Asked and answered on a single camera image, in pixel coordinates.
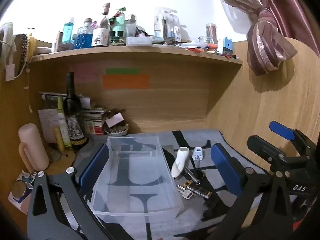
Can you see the white handheld device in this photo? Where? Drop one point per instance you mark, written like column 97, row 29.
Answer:
column 180, row 162

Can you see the clear plastic box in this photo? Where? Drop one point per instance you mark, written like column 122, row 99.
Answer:
column 138, row 41

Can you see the pink sticky paper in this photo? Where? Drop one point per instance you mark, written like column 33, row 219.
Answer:
column 86, row 73

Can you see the pale green bottle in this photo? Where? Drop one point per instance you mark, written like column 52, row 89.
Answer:
column 118, row 25

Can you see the green sticky paper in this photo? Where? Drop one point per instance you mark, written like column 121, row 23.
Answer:
column 122, row 71

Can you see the blue liquid bottle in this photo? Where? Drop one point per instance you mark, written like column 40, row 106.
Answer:
column 68, row 33

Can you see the silver keys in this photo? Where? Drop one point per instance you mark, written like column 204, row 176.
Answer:
column 185, row 193

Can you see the white handwritten note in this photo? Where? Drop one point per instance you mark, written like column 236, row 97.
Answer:
column 48, row 122

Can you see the pink striped curtain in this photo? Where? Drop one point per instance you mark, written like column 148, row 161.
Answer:
column 265, row 45

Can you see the glass jar with pink sticks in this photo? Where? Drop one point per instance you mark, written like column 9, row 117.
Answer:
column 211, row 31

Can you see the small silver metal bar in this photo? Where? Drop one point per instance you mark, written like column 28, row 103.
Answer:
column 199, row 191

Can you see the clear bottle with white label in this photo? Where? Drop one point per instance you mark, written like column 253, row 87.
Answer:
column 100, row 35

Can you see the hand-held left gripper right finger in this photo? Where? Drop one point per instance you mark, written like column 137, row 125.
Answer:
column 223, row 170

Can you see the grey printed mat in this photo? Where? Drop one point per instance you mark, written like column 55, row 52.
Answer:
column 195, row 220

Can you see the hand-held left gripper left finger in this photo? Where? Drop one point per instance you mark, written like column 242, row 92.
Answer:
column 96, row 162

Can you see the blue and white sticker card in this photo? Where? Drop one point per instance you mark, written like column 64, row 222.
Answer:
column 21, row 190

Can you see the small white box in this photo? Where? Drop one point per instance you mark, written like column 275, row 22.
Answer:
column 115, row 119

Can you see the orange sticky paper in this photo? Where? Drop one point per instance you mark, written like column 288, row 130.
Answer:
column 126, row 81

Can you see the white bowl of small items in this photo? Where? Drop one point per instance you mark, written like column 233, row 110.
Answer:
column 116, row 130

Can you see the white charger plug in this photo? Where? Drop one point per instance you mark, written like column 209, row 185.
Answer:
column 198, row 155

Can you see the stack of books and papers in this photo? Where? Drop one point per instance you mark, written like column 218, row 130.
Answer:
column 95, row 120

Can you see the wooden shelf board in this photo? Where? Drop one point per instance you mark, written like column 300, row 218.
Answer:
column 137, row 52

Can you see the pale yellow tube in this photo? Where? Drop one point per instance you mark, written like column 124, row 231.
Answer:
column 59, row 138

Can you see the white blister package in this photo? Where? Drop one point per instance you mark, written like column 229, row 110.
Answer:
column 165, row 22

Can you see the dark wine bottle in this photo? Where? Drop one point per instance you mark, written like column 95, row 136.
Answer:
column 73, row 120

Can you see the blue patterned corked bottle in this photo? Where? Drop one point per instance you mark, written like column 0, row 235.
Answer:
column 85, row 36

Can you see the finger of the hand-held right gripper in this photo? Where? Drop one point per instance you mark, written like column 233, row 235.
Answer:
column 282, row 130
column 262, row 146

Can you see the small blue box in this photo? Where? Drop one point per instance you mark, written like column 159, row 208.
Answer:
column 228, row 46

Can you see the silver metal scoop tool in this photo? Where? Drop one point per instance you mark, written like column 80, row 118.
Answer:
column 193, row 177

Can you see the clear glass jar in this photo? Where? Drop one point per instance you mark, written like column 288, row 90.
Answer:
column 131, row 27

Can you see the slim green spray bottle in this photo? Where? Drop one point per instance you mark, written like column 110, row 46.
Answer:
column 62, row 122

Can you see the white paper tag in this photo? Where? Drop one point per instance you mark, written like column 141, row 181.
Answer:
column 10, row 72

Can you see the clear plastic bin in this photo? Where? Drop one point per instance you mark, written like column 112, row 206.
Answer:
column 140, row 170

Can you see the pale pink cylindrical object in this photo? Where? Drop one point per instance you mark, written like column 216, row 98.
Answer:
column 32, row 145

